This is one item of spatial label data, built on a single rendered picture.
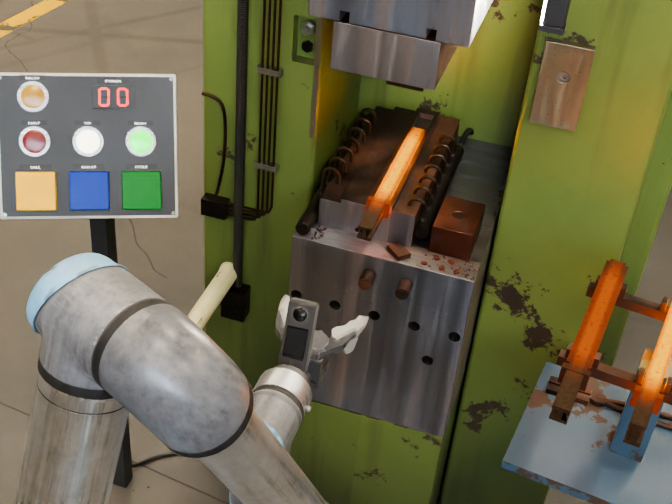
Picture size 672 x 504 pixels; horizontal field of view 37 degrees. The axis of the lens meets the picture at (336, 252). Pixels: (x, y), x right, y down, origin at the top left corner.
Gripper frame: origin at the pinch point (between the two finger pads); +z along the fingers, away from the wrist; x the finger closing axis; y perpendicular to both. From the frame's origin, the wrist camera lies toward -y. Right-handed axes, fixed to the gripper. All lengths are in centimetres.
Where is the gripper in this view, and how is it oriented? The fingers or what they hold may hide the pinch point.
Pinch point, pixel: (327, 302)
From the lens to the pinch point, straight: 176.1
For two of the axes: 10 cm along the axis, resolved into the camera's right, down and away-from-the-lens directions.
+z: 3.1, -5.6, 7.7
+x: 9.5, 2.4, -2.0
